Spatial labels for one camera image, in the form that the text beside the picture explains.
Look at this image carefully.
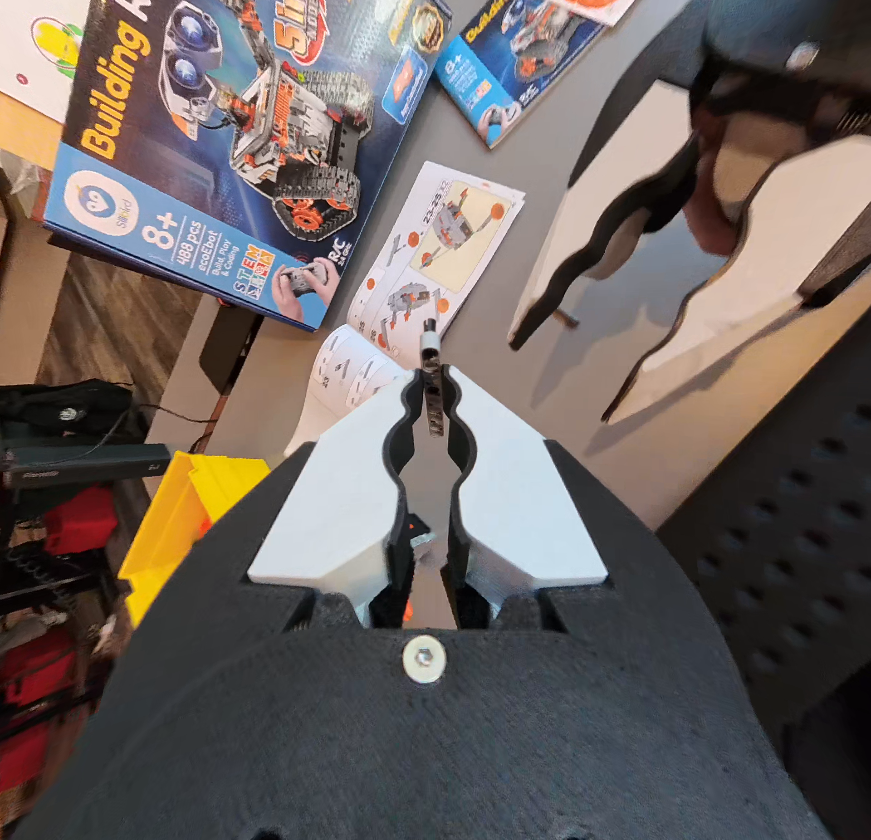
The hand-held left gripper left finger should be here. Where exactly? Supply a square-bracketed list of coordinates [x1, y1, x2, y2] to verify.
[248, 369, 419, 629]

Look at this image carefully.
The short grey toy beam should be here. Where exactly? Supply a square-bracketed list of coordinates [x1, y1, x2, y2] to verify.
[420, 318, 448, 441]

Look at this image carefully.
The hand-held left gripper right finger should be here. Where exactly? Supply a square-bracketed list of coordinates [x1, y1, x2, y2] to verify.
[442, 364, 608, 629]

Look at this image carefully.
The small blue booklet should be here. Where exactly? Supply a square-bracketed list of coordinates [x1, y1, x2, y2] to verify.
[434, 0, 608, 151]

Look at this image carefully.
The white sheet with green drawing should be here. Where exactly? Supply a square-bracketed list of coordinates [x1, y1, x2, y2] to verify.
[0, 0, 96, 128]

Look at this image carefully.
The grey desk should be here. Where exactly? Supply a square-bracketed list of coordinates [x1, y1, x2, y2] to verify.
[146, 0, 871, 538]

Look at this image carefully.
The black bag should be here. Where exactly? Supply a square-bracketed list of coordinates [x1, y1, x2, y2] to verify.
[0, 377, 137, 441]

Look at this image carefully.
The open instruction booklet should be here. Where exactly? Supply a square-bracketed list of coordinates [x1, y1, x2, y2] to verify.
[284, 161, 527, 456]

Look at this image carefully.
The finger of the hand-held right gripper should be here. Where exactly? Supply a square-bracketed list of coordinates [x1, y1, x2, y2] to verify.
[602, 136, 871, 424]
[510, 81, 702, 349]

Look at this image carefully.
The black perforated office chair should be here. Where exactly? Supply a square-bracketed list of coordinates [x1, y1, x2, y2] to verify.
[656, 296, 871, 840]

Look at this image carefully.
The yellow plastic storage bin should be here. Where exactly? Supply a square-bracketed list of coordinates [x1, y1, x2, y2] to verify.
[119, 451, 272, 626]

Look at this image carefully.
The person's right hand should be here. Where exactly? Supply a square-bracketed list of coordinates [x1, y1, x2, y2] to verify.
[687, 190, 739, 257]

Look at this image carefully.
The blue robot toy box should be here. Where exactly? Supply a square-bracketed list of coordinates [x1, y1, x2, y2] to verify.
[41, 0, 453, 332]

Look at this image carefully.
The red plastic case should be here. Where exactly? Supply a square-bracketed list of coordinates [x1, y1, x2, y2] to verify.
[42, 485, 121, 557]
[0, 718, 61, 796]
[0, 625, 79, 708]

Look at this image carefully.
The black rectangular case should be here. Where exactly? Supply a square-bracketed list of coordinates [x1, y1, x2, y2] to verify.
[0, 443, 172, 491]

